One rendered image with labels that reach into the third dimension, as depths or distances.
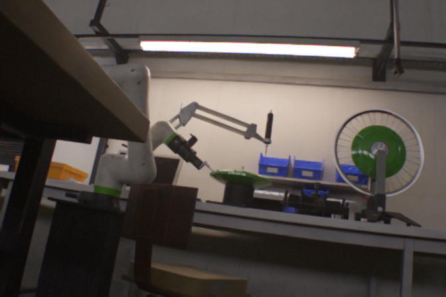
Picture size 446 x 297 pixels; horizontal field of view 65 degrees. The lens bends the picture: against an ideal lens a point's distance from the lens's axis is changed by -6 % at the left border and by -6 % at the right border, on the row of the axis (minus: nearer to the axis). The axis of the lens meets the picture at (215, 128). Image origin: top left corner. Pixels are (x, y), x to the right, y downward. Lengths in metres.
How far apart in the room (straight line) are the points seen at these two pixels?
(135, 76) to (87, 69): 0.98
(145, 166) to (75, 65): 1.08
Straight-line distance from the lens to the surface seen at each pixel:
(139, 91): 1.56
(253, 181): 1.74
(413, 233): 1.80
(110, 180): 1.68
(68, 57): 0.53
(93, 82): 0.59
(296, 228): 1.79
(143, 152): 1.58
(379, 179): 2.11
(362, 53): 2.92
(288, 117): 2.87
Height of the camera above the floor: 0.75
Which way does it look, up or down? 17 degrees up
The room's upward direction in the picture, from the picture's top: 9 degrees clockwise
